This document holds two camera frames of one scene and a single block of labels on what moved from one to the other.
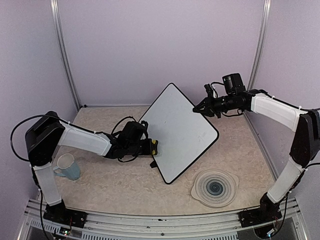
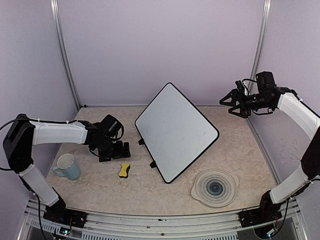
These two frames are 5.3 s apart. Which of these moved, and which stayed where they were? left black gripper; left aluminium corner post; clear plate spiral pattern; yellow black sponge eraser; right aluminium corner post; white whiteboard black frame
Moved: left black gripper; yellow black sponge eraser
Stayed: white whiteboard black frame; right aluminium corner post; left aluminium corner post; clear plate spiral pattern
